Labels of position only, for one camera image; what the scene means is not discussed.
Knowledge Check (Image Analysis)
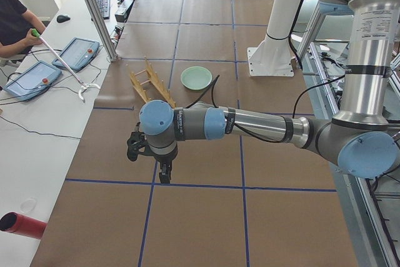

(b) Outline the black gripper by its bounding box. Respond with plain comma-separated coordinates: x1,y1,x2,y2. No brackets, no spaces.
159,161,172,184

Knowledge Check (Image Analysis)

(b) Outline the light green plate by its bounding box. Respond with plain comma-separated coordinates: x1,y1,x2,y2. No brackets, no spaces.
181,66,213,91

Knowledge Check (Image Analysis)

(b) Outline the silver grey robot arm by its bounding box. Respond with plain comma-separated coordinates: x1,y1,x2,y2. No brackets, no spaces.
127,0,399,183

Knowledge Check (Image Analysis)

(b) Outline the wooden dish rack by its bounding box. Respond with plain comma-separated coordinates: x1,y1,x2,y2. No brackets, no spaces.
129,57,176,108

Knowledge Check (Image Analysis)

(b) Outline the person's hand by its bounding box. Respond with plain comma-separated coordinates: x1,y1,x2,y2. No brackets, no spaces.
23,28,43,48

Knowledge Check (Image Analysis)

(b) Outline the right blue teach pendant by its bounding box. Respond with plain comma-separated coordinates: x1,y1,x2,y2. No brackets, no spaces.
59,37,100,72

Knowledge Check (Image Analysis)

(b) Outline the blue teach pendant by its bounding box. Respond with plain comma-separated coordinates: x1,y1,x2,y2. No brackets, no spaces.
59,37,100,72
4,61,62,101

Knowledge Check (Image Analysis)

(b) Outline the left blue teach pendant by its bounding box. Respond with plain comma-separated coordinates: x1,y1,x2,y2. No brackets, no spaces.
4,61,62,101

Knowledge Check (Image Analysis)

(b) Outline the red cylinder tube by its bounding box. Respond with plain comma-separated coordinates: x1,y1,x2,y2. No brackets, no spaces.
1,212,47,239

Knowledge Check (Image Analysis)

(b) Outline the black keyboard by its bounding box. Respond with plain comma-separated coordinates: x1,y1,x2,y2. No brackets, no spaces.
95,0,111,19

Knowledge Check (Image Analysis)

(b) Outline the black computer mouse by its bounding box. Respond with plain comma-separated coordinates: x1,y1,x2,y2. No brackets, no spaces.
56,14,71,23

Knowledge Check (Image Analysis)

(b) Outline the person in black shirt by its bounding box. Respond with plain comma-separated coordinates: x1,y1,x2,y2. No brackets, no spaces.
1,0,46,58

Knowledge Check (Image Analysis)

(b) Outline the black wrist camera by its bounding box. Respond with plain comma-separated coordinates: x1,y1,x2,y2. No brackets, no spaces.
127,122,153,161

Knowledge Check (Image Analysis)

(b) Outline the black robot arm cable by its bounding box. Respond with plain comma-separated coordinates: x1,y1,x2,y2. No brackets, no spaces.
183,75,348,143

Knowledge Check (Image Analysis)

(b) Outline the reacher grabber stick green handle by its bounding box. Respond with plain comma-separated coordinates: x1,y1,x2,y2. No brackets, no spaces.
31,29,100,103

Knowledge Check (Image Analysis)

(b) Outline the aluminium frame post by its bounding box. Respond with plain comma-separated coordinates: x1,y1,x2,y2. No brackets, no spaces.
84,0,119,62

